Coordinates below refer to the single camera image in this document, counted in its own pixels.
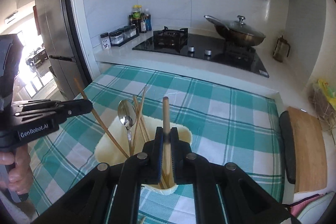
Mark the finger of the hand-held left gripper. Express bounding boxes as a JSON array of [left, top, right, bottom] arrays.
[[16, 99, 93, 109], [14, 106, 93, 125]]

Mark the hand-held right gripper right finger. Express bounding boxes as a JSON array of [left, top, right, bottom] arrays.
[[170, 127, 292, 224]]

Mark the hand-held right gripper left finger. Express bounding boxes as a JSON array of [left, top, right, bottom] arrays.
[[34, 126, 164, 224]]

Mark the cream plastic utensil holder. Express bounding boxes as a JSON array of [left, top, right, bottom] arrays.
[[94, 115, 193, 195]]

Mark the large steel spoon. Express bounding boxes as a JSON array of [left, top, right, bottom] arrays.
[[118, 100, 137, 156]]

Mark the person's left hand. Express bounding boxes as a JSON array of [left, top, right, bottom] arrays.
[[0, 149, 34, 194]]

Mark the teal checked tablecloth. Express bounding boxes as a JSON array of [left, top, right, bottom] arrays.
[[28, 64, 285, 224]]

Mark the white label spice jar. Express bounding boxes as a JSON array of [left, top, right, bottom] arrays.
[[100, 32, 111, 50]]

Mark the grey refrigerator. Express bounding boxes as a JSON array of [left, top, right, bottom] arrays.
[[34, 0, 79, 100]]

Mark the hanging red cloth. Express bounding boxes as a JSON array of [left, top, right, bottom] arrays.
[[33, 5, 42, 35]]

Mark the rack of glass spice jars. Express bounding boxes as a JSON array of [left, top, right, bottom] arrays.
[[109, 26, 139, 47]]

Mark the black board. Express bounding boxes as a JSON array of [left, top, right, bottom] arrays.
[[279, 111, 296, 184]]

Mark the black glass gas cooktop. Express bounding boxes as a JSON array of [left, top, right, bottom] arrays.
[[132, 27, 270, 78]]

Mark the yellow cap oil bottle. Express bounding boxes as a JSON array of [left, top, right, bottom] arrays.
[[132, 5, 142, 26]]

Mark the blue label bottle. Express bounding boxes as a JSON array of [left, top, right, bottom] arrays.
[[144, 9, 152, 31]]

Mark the wooden cutting board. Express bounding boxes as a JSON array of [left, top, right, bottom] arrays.
[[287, 106, 328, 193]]

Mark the pink cloth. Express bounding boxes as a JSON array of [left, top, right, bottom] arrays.
[[289, 194, 324, 217]]

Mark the dark metal wok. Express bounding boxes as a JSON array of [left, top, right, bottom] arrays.
[[204, 15, 266, 47]]

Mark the glass wok lid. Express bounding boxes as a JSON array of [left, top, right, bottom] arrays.
[[207, 15, 259, 37]]

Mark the black door frame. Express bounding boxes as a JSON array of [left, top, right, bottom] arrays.
[[60, 0, 93, 83]]

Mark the glass jar with metal frame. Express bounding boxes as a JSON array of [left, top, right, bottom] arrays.
[[272, 35, 290, 63]]

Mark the wire basket with yellow bag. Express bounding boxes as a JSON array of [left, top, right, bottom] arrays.
[[308, 79, 336, 133]]

